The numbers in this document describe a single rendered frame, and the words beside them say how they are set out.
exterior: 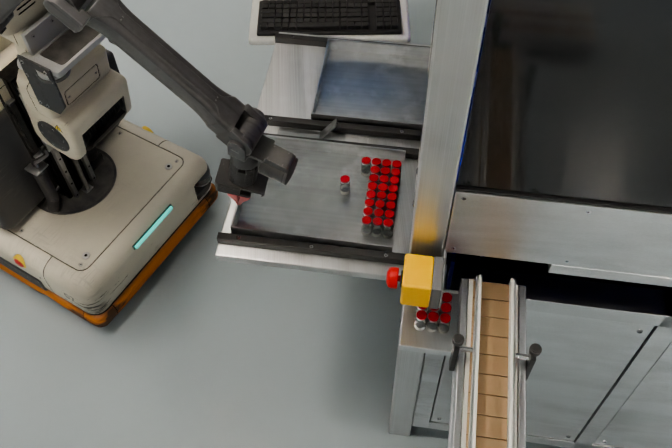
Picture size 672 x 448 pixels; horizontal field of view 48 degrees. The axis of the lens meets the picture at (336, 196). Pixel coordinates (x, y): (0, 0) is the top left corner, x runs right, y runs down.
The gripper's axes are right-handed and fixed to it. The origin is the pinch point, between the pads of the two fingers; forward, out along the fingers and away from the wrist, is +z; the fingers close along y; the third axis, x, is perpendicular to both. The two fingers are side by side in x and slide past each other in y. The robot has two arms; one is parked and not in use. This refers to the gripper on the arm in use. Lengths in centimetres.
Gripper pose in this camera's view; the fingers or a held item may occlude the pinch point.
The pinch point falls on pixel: (239, 200)
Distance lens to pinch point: 161.6
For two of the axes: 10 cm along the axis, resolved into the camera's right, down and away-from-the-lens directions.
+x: 1.4, -8.0, 5.9
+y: 9.7, 2.2, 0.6
